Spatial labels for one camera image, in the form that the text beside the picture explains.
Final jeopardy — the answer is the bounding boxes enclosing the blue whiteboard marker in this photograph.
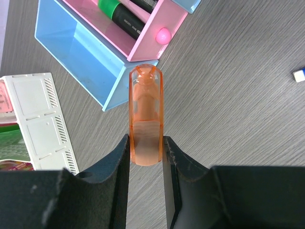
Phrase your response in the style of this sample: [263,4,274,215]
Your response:
[293,68,305,83]

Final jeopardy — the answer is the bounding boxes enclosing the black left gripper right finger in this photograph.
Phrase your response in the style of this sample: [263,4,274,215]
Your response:
[163,136,305,229]

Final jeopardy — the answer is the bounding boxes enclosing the white desk organizer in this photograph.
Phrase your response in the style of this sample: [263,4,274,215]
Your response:
[0,73,79,175]

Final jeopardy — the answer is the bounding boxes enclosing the orange marker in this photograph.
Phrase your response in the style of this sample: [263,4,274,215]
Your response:
[129,63,164,166]

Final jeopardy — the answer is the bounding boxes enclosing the green highlighter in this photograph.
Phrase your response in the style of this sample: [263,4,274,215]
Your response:
[98,0,145,40]

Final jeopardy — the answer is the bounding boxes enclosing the green notebook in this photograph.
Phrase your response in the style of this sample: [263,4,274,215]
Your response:
[0,124,30,162]

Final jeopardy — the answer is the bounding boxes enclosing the pastel four-drawer organizer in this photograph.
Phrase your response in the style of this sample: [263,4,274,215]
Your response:
[35,0,188,111]

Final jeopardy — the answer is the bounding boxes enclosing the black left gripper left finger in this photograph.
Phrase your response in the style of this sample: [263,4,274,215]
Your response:
[0,135,130,229]

